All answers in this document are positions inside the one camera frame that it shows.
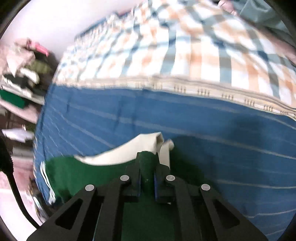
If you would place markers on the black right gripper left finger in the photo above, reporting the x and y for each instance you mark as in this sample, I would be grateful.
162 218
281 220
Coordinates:
94 213

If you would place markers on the white cloth on cabinet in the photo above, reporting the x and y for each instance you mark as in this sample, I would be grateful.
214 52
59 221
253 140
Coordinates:
18 134

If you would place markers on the dark wooden cabinet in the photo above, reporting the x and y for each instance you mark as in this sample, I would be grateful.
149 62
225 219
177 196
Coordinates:
17 149

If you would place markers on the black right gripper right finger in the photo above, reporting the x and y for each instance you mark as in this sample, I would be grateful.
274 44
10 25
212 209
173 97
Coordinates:
200 212

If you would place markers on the plaid checkered blanket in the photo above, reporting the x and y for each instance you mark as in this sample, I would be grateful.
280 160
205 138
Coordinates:
184 47

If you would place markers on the stack of folded clothes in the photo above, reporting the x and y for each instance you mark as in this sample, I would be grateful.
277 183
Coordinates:
27 70

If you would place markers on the green white varsity jacket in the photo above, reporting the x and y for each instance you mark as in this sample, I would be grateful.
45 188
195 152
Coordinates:
142 220

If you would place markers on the light teal garment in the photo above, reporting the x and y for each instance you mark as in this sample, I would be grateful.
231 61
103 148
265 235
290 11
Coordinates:
263 15

